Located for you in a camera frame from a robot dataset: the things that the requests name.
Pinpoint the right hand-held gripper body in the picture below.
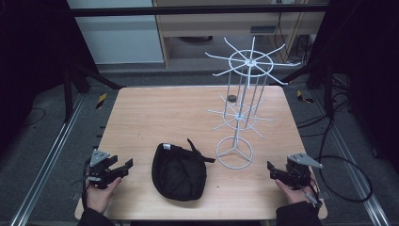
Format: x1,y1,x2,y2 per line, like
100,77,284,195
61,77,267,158
279,152,324,190

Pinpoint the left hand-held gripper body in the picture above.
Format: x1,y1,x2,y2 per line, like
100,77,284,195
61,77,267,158
84,149,130,190

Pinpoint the person's right hand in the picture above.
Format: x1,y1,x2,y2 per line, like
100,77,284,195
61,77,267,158
275,174,318,205

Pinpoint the person's left hand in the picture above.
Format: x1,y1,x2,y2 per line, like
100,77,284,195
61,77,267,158
86,176,123,215

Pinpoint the black cap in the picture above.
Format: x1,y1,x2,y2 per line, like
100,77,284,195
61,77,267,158
151,137,216,202

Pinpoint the yellow black hazard tape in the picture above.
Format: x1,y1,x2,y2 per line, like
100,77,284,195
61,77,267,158
95,92,108,110
295,89,315,105

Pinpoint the black metal stand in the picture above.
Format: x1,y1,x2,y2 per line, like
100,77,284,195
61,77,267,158
61,57,127,124
272,57,337,121

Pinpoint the white cabinet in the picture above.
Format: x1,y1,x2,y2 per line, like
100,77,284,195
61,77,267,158
66,0,166,66

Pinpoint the wooden shelf unit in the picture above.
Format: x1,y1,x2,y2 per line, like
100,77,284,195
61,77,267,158
152,0,330,69

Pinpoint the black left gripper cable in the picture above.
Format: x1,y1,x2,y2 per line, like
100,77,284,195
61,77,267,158
81,158,92,209

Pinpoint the right gripper cable with plug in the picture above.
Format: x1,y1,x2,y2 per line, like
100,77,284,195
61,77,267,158
300,177,324,209

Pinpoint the white wire rotating rack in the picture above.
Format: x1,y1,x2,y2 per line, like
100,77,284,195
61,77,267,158
204,35,302,170

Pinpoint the metal floor rail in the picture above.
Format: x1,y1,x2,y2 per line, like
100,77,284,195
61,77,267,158
313,90,393,226
8,93,87,226

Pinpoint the black looped floor cable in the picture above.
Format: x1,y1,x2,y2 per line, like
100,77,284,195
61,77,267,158
315,154,375,203

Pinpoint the black horizontal frame bar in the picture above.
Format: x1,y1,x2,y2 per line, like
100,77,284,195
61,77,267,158
67,4,330,18

